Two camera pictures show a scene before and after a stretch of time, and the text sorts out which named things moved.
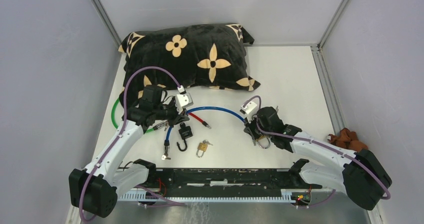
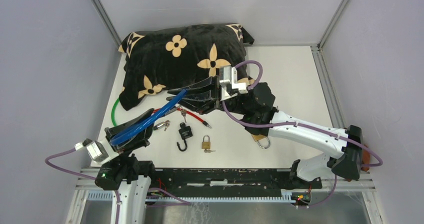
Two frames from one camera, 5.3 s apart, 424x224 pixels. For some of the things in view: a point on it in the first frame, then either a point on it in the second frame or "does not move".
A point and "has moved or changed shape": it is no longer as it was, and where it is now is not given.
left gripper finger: [180, 118] to [112, 131]
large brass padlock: [261, 138] does not move
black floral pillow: [201, 56] does not move
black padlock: [185, 132] does not move
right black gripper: [249, 128] to [210, 87]
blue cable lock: [167, 141] has moved or changed shape
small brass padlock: [202, 148] to [206, 145]
